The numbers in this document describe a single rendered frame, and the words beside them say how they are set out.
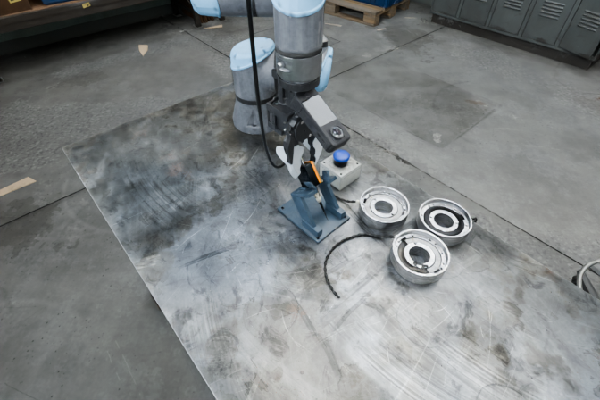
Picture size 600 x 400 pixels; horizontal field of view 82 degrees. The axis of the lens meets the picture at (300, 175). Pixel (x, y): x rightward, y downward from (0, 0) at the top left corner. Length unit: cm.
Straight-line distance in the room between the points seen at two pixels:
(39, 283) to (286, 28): 168
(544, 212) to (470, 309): 157
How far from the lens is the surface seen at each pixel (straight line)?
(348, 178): 83
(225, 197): 83
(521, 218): 215
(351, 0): 448
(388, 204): 79
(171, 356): 155
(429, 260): 71
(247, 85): 95
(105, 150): 108
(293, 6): 53
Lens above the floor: 139
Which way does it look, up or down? 43 degrees down
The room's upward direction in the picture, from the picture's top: straight up
